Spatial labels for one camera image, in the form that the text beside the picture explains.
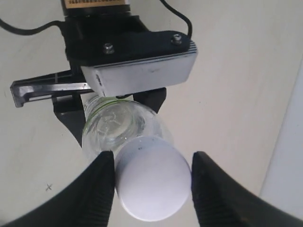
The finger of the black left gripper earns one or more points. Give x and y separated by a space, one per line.
153 99
69 111

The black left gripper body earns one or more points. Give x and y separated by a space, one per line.
75 31

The clear plastic water bottle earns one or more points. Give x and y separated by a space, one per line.
111 122

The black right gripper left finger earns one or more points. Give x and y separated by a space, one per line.
86 202

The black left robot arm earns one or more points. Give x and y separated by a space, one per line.
77 8

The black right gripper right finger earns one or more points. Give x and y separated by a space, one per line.
219 201

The white bottle cap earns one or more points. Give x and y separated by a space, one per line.
153 179

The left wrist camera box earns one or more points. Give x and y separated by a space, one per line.
118 64

